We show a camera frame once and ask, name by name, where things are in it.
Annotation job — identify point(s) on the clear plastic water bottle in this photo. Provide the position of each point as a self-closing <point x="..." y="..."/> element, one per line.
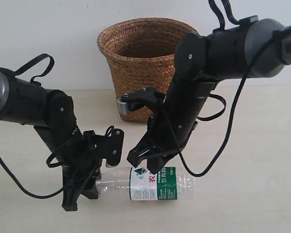
<point x="139" y="184"/>

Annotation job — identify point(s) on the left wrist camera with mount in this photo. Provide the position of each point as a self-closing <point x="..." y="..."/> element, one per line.
<point x="108" y="146"/>

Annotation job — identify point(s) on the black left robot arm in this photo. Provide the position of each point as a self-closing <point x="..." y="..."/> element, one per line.
<point x="51" y="113"/>

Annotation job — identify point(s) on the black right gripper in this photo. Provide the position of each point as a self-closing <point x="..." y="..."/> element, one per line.
<point x="161" y="143"/>

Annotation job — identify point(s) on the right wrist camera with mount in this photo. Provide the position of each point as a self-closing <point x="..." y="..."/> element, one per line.
<point x="148" y="97"/>

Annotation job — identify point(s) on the brown woven basket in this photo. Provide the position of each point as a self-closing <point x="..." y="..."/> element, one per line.
<point x="140" y="52"/>

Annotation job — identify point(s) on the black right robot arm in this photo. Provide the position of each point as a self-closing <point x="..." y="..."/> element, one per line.
<point x="242" y="49"/>

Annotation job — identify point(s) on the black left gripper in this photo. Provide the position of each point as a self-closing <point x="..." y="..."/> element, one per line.
<point x="79" y="155"/>

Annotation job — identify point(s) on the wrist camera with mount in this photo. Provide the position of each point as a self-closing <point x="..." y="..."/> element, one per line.
<point x="108" y="146"/>
<point x="148" y="97"/>

